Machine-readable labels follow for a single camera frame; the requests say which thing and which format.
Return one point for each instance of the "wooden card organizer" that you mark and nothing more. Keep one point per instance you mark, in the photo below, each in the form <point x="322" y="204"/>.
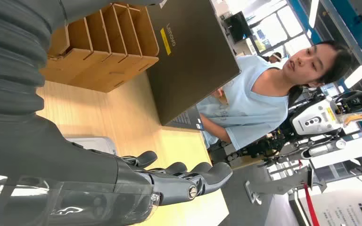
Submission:
<point x="106" y="62"/>

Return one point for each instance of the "red barrier belt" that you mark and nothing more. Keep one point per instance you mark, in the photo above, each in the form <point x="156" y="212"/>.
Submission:
<point x="312" y="209"/>

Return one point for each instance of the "white sign board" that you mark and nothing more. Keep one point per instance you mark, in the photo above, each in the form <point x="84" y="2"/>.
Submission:
<point x="340" y="206"/>

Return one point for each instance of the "grey card reader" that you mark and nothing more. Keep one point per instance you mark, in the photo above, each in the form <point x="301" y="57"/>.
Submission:
<point x="96" y="145"/>

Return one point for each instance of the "silver kiosk stand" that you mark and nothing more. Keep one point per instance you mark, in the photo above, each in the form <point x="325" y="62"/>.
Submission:
<point x="281" y="187"/>

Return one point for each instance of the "black monitor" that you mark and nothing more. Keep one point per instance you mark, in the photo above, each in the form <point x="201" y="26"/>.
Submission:
<point x="238" y="28"/>

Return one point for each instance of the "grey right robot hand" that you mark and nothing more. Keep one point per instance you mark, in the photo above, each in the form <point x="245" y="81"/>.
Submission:
<point x="43" y="162"/>

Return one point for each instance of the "white humanoid robot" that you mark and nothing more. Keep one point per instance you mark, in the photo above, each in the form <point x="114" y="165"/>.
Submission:
<point x="312" y="120"/>

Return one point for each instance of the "person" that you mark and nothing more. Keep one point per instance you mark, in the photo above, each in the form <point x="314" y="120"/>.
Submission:
<point x="276" y="57"/>
<point x="249" y="106"/>

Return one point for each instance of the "grey laptop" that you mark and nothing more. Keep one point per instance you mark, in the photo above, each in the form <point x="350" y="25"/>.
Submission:
<point x="193" y="62"/>

